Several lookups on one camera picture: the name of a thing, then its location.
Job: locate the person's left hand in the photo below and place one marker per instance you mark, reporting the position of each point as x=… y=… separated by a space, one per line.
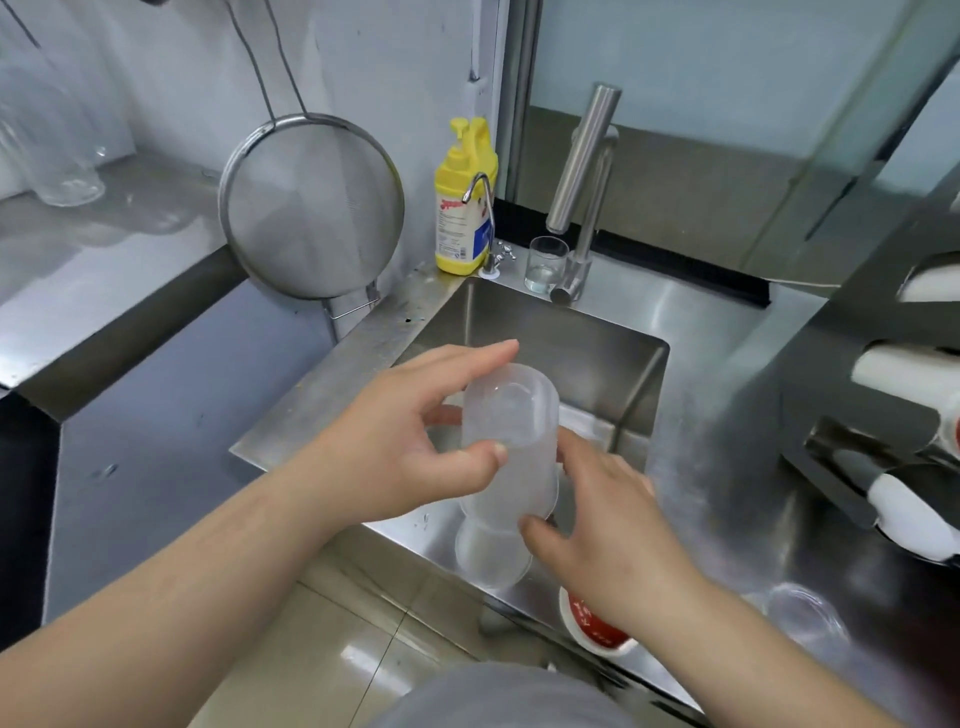
x=375 y=450

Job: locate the person's right hand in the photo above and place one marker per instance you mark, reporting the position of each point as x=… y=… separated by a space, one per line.
x=622 y=540

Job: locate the person's right thumb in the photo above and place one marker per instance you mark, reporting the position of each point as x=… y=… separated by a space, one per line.
x=541 y=534

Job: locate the person's left middle finger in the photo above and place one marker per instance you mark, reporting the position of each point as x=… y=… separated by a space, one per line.
x=444 y=416

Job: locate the person's left thumb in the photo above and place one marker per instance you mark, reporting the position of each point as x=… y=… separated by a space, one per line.
x=480 y=461

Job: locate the large translucent plastic cup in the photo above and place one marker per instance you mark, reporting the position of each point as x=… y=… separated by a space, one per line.
x=514 y=427

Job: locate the small translucent plastic cup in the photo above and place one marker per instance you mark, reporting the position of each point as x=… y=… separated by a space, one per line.
x=487 y=551

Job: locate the person's right forearm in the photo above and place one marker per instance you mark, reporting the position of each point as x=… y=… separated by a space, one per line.
x=757 y=667

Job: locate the person's left forearm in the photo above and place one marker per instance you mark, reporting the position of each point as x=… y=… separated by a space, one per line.
x=165 y=600

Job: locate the stainless steel sink basin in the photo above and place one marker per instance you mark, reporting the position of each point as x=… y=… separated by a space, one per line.
x=555 y=337

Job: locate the small clear drinking glass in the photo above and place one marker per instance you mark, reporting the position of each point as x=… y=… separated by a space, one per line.
x=546 y=266

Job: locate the small chrome curved faucet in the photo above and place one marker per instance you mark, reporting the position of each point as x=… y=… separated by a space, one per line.
x=486 y=225

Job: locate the yellow dish soap bottle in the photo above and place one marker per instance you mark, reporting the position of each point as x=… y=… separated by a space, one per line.
x=461 y=217

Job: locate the round metal mesh strainer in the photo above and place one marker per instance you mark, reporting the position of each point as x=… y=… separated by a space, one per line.
x=311 y=206

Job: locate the clear glass cup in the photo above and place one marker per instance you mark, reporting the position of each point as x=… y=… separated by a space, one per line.
x=806 y=619

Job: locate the large steel faucet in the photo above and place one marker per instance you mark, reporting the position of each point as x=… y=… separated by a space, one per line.
x=581 y=172

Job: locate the stack of white paper cups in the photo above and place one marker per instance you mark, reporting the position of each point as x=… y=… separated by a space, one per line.
x=907 y=379
x=934 y=285
x=919 y=517

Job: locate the stainless steel shelf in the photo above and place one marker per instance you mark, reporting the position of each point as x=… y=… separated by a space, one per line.
x=97 y=255

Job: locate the clear glass pitcher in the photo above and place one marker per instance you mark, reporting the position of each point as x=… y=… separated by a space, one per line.
x=52 y=150

